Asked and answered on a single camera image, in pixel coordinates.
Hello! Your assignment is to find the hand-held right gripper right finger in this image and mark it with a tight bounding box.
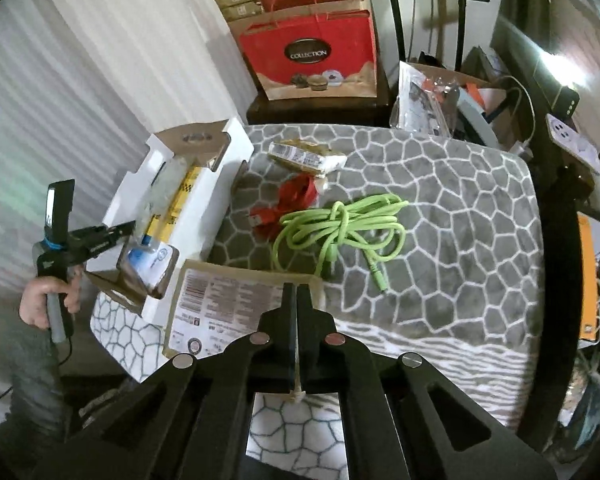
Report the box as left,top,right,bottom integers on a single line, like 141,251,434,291
298,285,556,480

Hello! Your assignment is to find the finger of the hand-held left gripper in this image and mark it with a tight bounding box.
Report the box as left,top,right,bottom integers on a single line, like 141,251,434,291
97,219,137,253

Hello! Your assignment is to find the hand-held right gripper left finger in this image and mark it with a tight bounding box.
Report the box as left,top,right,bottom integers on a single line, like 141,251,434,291
30,284,297,480

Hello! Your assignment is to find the blue and white packet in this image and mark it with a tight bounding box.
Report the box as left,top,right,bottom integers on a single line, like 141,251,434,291
127,245,173,291

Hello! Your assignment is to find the clear plastic bag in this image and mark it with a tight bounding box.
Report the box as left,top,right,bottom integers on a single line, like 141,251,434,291
135,157,201,241

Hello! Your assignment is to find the yellow box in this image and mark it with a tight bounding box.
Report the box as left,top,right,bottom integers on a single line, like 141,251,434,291
145,167,203,246

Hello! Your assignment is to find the gold foil snack bag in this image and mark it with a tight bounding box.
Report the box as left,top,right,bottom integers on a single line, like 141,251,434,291
162,259,326,361

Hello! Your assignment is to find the white and brown cardboard box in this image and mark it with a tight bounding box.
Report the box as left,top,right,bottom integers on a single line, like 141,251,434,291
82,117,255,325

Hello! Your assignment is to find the green cable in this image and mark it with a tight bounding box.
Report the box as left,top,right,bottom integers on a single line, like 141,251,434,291
271,194,410,291

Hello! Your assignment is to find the red cable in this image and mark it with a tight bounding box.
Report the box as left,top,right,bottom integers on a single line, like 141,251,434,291
250,174,328,238

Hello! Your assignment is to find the small tan snack packet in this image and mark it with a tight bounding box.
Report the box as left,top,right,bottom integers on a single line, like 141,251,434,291
267,139,348,177

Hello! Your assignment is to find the person's left forearm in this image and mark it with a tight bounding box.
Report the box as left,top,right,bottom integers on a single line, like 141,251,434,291
0,320,81,466

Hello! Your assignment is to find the person's left hand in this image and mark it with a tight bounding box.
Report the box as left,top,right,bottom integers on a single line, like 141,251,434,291
19,265,86,331

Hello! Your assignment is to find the white curtain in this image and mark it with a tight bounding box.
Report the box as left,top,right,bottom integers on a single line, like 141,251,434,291
0,0,258,311

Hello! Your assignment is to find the red paper gift bag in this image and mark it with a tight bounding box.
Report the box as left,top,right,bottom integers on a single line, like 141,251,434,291
230,2,378,102

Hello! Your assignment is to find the clear bag with red items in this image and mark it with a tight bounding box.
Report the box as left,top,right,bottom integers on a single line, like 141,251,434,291
390,60,461,136

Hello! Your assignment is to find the open cardboard clutter box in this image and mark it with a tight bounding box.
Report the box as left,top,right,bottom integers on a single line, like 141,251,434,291
395,47,526,148

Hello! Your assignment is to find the orange flat box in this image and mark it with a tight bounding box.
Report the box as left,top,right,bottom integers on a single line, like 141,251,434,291
577,212,600,341

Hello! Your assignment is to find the white power strip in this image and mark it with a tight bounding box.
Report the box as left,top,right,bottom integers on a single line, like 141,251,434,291
545,112,600,161

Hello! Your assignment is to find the black box with lights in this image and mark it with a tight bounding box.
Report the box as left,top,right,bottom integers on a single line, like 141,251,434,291
550,85,581,118

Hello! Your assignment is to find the brown sofa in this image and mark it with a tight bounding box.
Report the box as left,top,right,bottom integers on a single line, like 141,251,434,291
495,0,600,126

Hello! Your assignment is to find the white cable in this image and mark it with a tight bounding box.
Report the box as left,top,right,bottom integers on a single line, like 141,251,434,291
495,75,537,156

